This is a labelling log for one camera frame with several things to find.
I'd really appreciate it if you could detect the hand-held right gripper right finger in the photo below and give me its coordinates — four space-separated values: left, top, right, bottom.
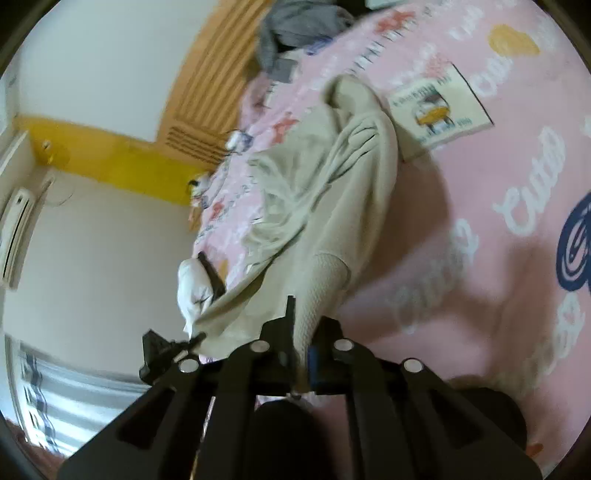
308 318 544 480

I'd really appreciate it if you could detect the white garment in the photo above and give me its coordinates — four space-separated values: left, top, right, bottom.
177 258 218 339

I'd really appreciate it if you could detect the striped window curtain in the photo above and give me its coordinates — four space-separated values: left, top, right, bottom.
9 342 155 459

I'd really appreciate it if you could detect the beige zip hoodie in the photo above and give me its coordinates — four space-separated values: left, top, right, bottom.
184 74 400 393

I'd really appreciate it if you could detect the yellow wall panel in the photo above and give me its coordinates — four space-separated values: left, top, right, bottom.
14 115 219 205

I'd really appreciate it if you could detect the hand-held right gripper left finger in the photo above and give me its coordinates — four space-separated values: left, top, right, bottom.
58 295 302 480

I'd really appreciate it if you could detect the grey knitted sweater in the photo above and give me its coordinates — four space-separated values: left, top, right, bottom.
256 0 357 73

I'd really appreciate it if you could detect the pink printed bedsheet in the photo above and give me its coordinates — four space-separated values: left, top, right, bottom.
189 0 591 480

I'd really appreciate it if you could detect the wooden slatted headboard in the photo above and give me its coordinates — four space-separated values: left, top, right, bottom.
156 0 279 172

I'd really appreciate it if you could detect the white air conditioner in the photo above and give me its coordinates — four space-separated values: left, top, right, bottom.
0 187 38 289

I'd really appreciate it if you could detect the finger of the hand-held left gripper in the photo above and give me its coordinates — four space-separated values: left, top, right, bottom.
140 329 206 385

